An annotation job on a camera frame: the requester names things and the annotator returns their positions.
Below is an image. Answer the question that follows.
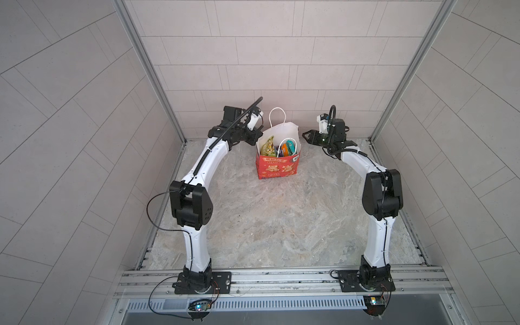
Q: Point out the red paper gift bag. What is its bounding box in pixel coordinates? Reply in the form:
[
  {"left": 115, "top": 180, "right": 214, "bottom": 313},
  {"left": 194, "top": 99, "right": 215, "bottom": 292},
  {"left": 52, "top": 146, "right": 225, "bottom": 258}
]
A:
[{"left": 255, "top": 107, "right": 302, "bottom": 180}]

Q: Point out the yellow snack packet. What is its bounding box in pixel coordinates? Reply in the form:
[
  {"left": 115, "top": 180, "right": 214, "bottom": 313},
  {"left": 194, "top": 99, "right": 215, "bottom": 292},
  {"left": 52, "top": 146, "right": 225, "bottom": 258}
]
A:
[{"left": 260, "top": 135, "right": 277, "bottom": 157}]

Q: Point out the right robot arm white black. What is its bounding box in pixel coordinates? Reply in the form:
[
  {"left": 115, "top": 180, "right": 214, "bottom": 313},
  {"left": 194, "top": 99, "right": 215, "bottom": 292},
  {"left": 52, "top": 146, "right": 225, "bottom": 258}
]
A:
[{"left": 303, "top": 114, "right": 404, "bottom": 293}]

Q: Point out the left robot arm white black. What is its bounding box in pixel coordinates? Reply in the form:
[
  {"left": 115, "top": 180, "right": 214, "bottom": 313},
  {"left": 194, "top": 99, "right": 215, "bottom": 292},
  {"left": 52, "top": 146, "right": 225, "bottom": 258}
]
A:
[{"left": 169, "top": 104, "right": 263, "bottom": 294}]

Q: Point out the teal snack packet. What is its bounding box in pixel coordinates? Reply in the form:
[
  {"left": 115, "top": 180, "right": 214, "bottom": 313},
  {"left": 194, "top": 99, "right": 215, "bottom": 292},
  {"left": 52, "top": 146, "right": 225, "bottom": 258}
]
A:
[{"left": 284, "top": 139, "right": 296, "bottom": 156}]

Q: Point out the right circuit board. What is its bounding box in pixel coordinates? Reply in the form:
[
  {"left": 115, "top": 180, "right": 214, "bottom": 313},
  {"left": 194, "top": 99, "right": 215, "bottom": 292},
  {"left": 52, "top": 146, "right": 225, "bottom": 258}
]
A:
[{"left": 363, "top": 296, "right": 387, "bottom": 316}]

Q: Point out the circuit board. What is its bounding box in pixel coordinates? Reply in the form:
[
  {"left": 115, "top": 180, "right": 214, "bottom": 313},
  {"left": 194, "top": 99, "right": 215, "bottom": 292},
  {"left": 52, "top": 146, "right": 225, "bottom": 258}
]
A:
[
  {"left": 363, "top": 296, "right": 387, "bottom": 316},
  {"left": 188, "top": 299, "right": 212, "bottom": 312}
]

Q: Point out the left circuit board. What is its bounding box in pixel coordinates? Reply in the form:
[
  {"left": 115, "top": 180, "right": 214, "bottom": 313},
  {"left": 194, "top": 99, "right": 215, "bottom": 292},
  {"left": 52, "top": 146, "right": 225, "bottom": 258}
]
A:
[{"left": 188, "top": 299, "right": 212, "bottom": 312}]

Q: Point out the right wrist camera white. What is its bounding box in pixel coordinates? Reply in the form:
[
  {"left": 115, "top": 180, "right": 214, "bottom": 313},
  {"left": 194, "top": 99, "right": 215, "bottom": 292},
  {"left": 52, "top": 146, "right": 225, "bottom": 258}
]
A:
[{"left": 317, "top": 113, "right": 329, "bottom": 134}]

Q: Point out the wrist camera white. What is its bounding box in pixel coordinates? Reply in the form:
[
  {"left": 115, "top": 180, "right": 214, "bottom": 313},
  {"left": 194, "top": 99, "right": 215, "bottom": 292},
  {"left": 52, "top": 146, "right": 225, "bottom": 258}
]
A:
[
  {"left": 317, "top": 113, "right": 329, "bottom": 134},
  {"left": 247, "top": 112, "right": 263, "bottom": 131}
]

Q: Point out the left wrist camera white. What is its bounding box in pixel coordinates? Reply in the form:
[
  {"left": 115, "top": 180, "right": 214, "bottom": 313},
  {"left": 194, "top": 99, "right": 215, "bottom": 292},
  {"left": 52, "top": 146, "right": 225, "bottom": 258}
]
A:
[{"left": 247, "top": 112, "right": 263, "bottom": 131}]

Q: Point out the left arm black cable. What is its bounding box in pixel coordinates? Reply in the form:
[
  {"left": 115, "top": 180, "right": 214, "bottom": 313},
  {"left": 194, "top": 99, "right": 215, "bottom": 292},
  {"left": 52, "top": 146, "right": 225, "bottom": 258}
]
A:
[{"left": 145, "top": 96, "right": 264, "bottom": 232}]

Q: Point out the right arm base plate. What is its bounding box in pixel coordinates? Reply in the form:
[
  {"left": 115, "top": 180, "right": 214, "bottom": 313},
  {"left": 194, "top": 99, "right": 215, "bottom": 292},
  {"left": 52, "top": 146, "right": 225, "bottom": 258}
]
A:
[{"left": 336, "top": 268, "right": 395, "bottom": 293}]

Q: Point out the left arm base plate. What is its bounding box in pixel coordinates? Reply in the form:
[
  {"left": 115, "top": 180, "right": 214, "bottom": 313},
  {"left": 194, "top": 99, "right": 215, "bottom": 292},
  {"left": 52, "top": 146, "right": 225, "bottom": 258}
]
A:
[{"left": 172, "top": 272, "right": 232, "bottom": 295}]

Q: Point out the aluminium mounting rail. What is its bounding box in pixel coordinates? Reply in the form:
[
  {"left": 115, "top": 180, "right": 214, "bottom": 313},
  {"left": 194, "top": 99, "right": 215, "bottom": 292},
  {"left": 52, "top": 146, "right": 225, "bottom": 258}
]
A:
[{"left": 115, "top": 265, "right": 454, "bottom": 298}]

